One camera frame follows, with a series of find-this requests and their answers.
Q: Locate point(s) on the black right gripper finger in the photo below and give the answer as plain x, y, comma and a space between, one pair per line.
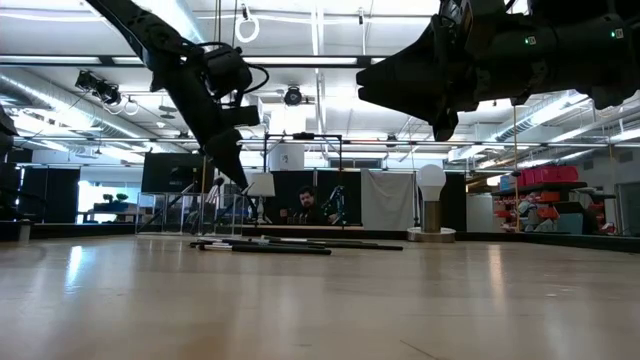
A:
405, 67
400, 100

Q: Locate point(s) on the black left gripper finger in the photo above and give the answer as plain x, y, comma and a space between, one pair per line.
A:
237, 155
220, 155

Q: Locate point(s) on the black makeup brush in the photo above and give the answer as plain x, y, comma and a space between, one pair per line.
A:
248, 192
218, 182
167, 207

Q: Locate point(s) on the fluffy powder makeup brush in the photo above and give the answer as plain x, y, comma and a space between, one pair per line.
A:
300, 240

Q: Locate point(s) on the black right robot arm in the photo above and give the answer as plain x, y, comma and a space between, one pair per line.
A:
575, 50

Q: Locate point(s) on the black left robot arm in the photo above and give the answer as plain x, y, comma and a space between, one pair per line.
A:
145, 30

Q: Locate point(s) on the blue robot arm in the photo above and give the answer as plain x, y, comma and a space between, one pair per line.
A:
337, 200

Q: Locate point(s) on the white shade lamp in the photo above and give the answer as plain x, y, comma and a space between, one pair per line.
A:
261, 185

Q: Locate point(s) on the black screen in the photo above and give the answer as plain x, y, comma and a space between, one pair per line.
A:
170, 172

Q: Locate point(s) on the person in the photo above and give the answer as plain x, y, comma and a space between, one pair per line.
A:
307, 200

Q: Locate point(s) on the white bulb lamp metal base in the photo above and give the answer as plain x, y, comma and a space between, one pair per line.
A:
431, 182

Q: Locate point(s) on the clear acrylic container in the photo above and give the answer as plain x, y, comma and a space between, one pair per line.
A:
150, 215

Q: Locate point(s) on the grey hanging cloth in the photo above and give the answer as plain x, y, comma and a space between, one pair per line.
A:
387, 200

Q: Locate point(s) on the red storage bin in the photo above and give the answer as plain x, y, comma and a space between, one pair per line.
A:
567, 174
526, 177
546, 175

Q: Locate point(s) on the dark storage shelf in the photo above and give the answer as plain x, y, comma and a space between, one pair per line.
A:
540, 188

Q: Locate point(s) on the black partition panel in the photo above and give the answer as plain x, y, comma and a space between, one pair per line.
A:
50, 195

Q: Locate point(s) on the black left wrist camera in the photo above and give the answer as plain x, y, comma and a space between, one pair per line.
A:
242, 116

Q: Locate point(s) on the black ceiling camera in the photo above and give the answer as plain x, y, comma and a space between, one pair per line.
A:
293, 96
100, 89

